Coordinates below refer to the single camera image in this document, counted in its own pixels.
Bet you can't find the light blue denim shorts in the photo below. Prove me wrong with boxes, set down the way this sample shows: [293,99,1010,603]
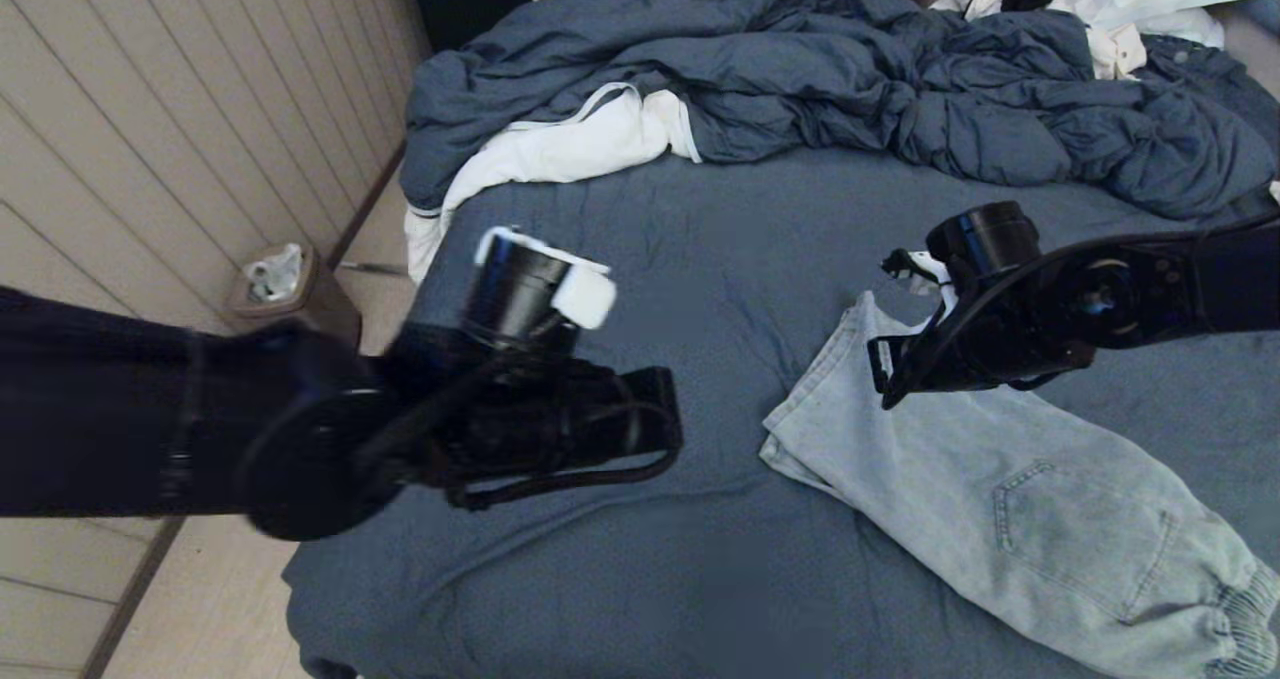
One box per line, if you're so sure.
[760,291,1280,679]

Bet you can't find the dark blue bed sheet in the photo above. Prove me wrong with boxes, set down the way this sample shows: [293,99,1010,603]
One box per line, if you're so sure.
[283,146,1280,679]

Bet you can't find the brown metal trash bin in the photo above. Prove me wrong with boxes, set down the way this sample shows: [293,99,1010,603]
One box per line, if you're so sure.
[225,244,363,352]

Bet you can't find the crumpled dark blue duvet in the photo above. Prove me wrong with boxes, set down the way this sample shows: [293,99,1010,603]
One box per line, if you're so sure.
[400,0,1279,222]

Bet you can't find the cream button shirt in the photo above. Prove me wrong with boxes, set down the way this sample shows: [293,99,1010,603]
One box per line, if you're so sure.
[928,0,1146,82]

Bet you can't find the dark blue denim jacket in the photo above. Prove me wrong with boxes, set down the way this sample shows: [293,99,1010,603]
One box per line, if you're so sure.
[1140,34,1280,175]

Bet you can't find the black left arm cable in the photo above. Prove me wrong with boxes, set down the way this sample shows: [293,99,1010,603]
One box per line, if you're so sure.
[345,359,686,512]

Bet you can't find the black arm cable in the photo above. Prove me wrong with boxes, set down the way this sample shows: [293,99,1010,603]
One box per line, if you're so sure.
[345,359,686,512]
[885,209,1280,410]

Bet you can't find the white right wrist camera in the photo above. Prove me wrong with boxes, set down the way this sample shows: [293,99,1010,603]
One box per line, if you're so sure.
[881,248,963,322]

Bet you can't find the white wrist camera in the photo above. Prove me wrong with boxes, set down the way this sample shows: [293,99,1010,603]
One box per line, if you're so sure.
[474,226,618,332]
[881,248,963,322]

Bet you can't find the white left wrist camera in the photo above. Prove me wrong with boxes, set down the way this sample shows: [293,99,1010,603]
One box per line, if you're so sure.
[474,226,618,332]

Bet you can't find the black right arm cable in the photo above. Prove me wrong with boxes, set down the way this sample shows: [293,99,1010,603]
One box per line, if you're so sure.
[885,209,1280,410]

